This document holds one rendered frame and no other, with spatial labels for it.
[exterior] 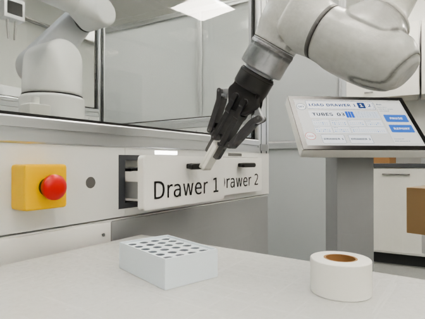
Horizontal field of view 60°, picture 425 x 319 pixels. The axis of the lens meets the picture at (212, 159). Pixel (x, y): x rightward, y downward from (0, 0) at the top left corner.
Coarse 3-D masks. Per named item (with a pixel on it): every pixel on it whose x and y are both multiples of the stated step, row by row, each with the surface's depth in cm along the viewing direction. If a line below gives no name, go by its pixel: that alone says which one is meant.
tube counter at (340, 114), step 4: (336, 112) 153; (340, 112) 153; (344, 112) 153; (348, 112) 154; (352, 112) 154; (356, 112) 154; (360, 112) 154; (364, 112) 154; (368, 112) 154; (372, 112) 155; (376, 112) 155; (340, 116) 151; (344, 116) 152; (348, 116) 152; (352, 116) 152; (356, 116) 152; (360, 116) 152; (364, 116) 152; (368, 116) 153; (372, 116) 153; (376, 116) 153
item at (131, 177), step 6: (126, 174) 78; (132, 174) 77; (126, 180) 78; (132, 180) 77; (126, 186) 77; (132, 186) 76; (126, 192) 77; (132, 192) 76; (126, 198) 78; (132, 198) 76
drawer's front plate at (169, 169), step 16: (144, 160) 72; (160, 160) 76; (176, 160) 80; (192, 160) 85; (144, 176) 72; (160, 176) 76; (176, 176) 80; (192, 176) 85; (208, 176) 90; (144, 192) 72; (160, 192) 76; (176, 192) 80; (192, 192) 85; (208, 192) 90; (224, 192) 96; (144, 208) 72; (160, 208) 76
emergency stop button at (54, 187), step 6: (48, 180) 56; (54, 180) 57; (60, 180) 57; (42, 186) 56; (48, 186) 56; (54, 186) 57; (60, 186) 57; (66, 186) 59; (42, 192) 56; (48, 192) 56; (54, 192) 57; (60, 192) 57; (48, 198) 56; (54, 198) 57; (60, 198) 58
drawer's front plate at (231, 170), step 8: (224, 160) 106; (232, 160) 109; (240, 160) 113; (248, 160) 117; (256, 160) 122; (224, 168) 106; (232, 168) 109; (240, 168) 113; (248, 168) 117; (256, 168) 122; (224, 176) 106; (232, 176) 109; (240, 176) 113; (248, 176) 117; (256, 176) 122; (232, 184) 109; (248, 184) 117; (232, 192) 109; (240, 192) 113
